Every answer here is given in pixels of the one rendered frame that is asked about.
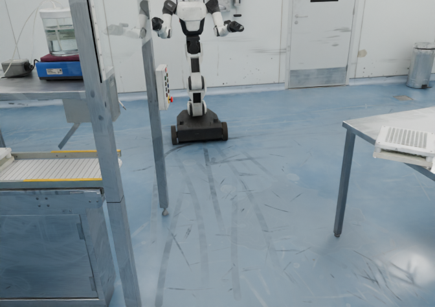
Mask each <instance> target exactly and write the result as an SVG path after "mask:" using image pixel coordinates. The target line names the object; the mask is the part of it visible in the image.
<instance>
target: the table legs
mask: <svg viewBox="0 0 435 307"><path fill-rule="evenodd" d="M354 144H355V134H354V133H352V132H351V131H349V130H347V131H346V140H345V145H344V155H343V160H342V170H341V175H340V185H339V195H338V200H337V209H336V215H335V224H334V230H333V232H334V236H335V237H340V235H341V234H342V226H343V221H344V212H345V207H346V198H347V193H348V185H349V180H350V171H351V162H352V157H353V149H354Z"/></svg>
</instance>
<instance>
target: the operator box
mask: <svg viewBox="0 0 435 307"><path fill-rule="evenodd" d="M165 68H166V70H167V72H165ZM166 73H168V65H167V64H166V65H165V64H160V65H159V66H158V68H157V69H156V70H155V80H156V83H157V95H158V101H157V105H158V106H159V110H167V109H168V106H169V105H170V103H168V97H166V93H167V92H168V89H169V90H170V86H169V88H168V87H167V86H165V82H166V83H167V78H168V77H166V81H165V80H164V76H166ZM168 83H169V79H168ZM168 83H167V84H168ZM166 87H167V92H166ZM168 95H169V97H170V93H168ZM170 102H171V101H170Z"/></svg>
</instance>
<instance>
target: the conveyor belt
mask: <svg viewBox="0 0 435 307"><path fill-rule="evenodd" d="M118 163H119V167H121V166H122V161H121V160H120V159H118ZM70 178H102V176H101V172H100V165H99V162H98V159H29V160H14V162H13V163H11V164H10V165H8V166H7V167H6V168H5V169H4V170H3V171H2V172H1V173H0V180H20V179H70Z"/></svg>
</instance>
